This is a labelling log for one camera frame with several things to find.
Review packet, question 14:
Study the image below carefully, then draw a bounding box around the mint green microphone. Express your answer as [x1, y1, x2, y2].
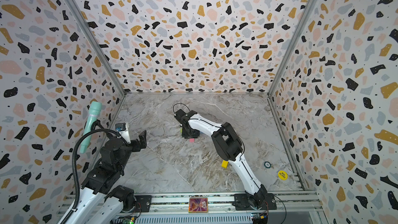
[79, 101, 102, 153]

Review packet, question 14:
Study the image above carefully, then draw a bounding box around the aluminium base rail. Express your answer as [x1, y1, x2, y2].
[57, 190, 324, 224]

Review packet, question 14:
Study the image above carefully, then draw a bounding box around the yellow block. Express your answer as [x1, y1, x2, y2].
[221, 160, 229, 169]

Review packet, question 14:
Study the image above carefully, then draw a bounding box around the black corrugated hose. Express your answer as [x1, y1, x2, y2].
[60, 129, 122, 224]

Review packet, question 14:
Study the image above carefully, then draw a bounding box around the yellow round sticker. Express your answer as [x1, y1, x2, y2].
[278, 170, 289, 180]

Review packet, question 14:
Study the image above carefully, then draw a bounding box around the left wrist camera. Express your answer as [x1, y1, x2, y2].
[115, 122, 131, 144]

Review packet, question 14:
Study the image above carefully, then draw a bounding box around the metal corner profile right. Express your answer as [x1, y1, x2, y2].
[267, 0, 318, 96]

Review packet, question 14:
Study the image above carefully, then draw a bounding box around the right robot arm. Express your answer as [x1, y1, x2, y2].
[174, 109, 276, 212]

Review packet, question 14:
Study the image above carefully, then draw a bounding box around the black camera cable right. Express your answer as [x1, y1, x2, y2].
[172, 102, 191, 114]

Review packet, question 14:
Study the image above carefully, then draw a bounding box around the metal corner profile left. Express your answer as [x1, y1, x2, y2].
[64, 0, 126, 97]

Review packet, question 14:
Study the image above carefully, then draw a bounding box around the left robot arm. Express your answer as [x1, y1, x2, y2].
[60, 129, 147, 224]

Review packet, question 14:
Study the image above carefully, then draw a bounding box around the metal corner profile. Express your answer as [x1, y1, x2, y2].
[64, 0, 126, 97]
[267, 0, 318, 96]

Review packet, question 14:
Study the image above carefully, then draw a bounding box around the colourful square card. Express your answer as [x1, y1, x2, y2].
[188, 198, 209, 213]

